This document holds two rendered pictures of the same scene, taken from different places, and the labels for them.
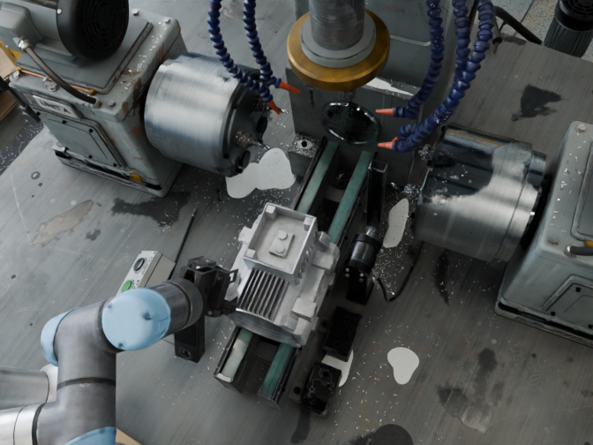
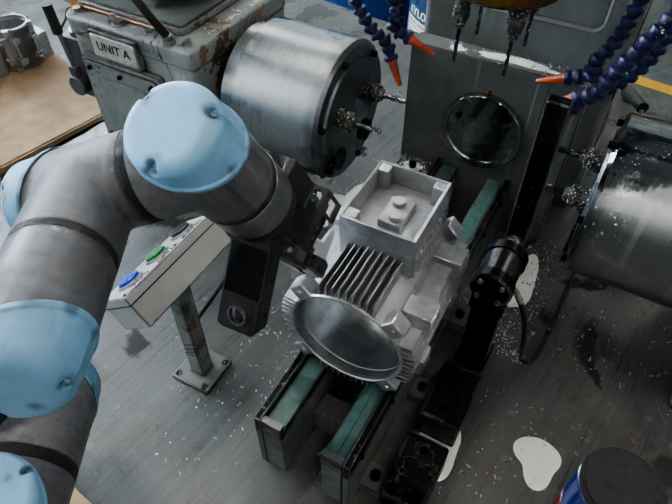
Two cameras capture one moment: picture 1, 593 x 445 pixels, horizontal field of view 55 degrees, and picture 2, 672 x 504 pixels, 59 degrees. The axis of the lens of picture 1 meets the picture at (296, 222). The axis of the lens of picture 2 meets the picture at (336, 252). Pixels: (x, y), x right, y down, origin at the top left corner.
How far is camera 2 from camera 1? 0.48 m
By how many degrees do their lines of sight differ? 16
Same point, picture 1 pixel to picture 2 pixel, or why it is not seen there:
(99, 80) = (177, 20)
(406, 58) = (564, 54)
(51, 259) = not seen: hidden behind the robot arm
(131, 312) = (185, 102)
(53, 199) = not seen: hidden behind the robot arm
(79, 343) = (72, 174)
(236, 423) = not seen: outside the picture
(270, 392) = (341, 456)
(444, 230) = (628, 240)
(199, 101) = (301, 55)
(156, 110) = (242, 64)
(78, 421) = (27, 278)
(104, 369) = (105, 224)
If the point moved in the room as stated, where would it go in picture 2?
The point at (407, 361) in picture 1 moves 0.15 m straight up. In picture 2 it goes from (543, 458) to (574, 408)
